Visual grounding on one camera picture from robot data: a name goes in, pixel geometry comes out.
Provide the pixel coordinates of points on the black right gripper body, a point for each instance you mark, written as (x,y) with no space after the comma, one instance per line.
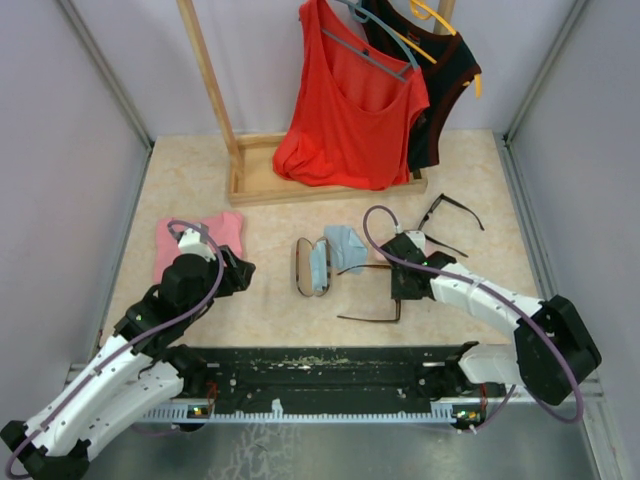
(400,289)

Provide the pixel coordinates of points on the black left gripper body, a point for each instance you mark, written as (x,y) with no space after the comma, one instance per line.
(232,278)

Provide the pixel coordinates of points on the tortoiseshell brown sunglasses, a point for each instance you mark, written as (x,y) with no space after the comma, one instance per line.
(395,318)

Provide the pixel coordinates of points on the plaid brown glasses case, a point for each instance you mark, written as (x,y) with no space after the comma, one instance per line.
(302,270)

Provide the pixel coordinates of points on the small light blue cloth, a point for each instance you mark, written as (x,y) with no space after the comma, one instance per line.
(319,269)

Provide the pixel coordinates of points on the pink glasses case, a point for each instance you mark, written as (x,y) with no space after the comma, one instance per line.
(379,256)

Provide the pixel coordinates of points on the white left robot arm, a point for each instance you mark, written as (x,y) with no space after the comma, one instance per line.
(137,369)

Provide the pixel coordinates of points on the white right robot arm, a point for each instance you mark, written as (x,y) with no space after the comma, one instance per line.
(536,328)

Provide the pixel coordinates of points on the folded pink t-shirt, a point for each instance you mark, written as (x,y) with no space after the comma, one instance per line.
(225,228)

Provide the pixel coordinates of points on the wooden clothes rack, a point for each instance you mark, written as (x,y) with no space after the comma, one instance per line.
(251,179)

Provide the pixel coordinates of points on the red tank top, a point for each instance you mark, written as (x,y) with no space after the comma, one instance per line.
(354,110)

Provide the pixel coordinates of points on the black maroon-trimmed tank top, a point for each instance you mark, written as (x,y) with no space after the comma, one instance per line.
(447,65)

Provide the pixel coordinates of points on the grey-blue plastic hanger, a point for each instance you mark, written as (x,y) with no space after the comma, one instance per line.
(375,45)

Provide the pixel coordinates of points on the yellow plastic hanger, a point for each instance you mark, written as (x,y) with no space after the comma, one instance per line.
(442,27)

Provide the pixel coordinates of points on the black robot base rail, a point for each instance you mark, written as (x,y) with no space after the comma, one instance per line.
(329,385)

